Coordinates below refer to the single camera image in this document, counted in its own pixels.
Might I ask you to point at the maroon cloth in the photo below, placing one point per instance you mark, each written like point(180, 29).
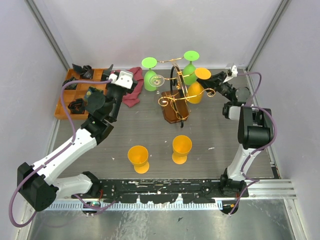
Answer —
point(132, 99)

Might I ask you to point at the dark cloth bundle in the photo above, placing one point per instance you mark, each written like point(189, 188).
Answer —
point(70, 84)

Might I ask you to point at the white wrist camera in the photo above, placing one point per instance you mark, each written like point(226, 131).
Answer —
point(126, 80)
point(232, 70)

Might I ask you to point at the green plastic wine glass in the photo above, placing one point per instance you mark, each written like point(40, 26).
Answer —
point(149, 63)
point(189, 70)

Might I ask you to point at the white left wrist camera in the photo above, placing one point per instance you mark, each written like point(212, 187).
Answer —
point(126, 80)

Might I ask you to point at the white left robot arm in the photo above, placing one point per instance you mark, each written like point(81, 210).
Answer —
point(40, 184)

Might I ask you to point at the clear wine glass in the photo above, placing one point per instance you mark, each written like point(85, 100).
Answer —
point(157, 81)

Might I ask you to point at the gold wire wine glass rack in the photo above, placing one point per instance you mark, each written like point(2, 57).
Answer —
point(174, 103)

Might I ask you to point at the dark folded cloth item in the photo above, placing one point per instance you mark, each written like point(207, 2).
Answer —
point(85, 72)

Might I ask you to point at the blue yellow patterned cloth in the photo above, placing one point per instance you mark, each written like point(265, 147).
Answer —
point(90, 91)

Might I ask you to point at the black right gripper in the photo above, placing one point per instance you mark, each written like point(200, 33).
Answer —
point(215, 81)

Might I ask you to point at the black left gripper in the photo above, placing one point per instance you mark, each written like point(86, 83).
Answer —
point(106, 74)

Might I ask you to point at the black red cloth bundle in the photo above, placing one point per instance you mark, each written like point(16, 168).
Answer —
point(77, 106)

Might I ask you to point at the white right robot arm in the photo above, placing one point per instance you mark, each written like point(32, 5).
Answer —
point(255, 128)

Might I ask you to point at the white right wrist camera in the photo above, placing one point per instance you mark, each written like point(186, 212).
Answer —
point(232, 70)

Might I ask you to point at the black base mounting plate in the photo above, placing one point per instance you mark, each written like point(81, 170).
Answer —
point(160, 191)

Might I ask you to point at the orange plastic wine glass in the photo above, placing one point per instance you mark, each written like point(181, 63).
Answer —
point(139, 157)

